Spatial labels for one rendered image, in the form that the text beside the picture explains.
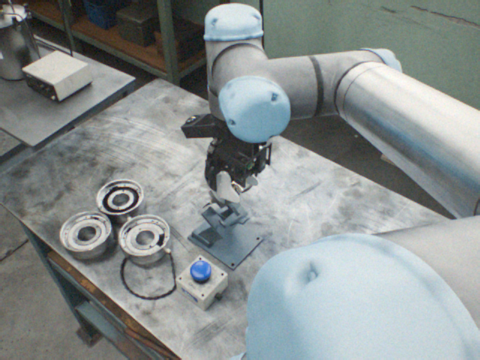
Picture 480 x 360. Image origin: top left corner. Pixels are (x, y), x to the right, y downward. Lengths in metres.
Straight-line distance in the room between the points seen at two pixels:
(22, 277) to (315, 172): 1.36
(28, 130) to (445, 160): 1.35
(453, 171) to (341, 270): 0.19
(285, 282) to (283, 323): 0.02
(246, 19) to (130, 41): 2.29
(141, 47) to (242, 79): 2.29
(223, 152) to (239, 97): 0.22
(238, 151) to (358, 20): 1.66
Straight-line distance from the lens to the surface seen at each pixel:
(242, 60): 0.52
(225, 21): 0.57
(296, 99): 0.51
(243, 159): 0.68
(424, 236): 0.19
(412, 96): 0.41
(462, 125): 0.36
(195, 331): 0.84
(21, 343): 1.87
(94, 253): 0.93
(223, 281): 0.84
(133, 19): 2.72
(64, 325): 1.84
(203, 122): 0.73
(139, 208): 0.97
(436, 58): 2.19
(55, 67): 1.65
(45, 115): 1.58
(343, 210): 1.01
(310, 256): 0.17
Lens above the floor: 1.56
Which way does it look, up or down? 46 degrees down
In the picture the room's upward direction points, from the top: straight up
